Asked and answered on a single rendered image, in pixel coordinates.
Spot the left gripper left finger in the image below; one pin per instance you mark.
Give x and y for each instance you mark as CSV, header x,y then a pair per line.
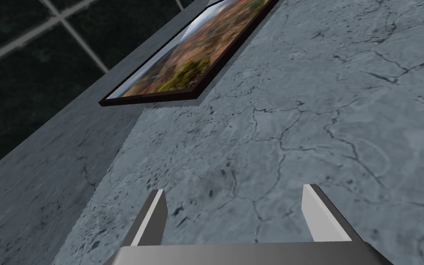
x,y
148,221

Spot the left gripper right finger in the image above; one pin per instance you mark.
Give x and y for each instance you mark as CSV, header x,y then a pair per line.
x,y
324,218

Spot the dark framed landscape picture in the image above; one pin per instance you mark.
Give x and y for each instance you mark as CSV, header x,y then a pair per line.
x,y
193,59

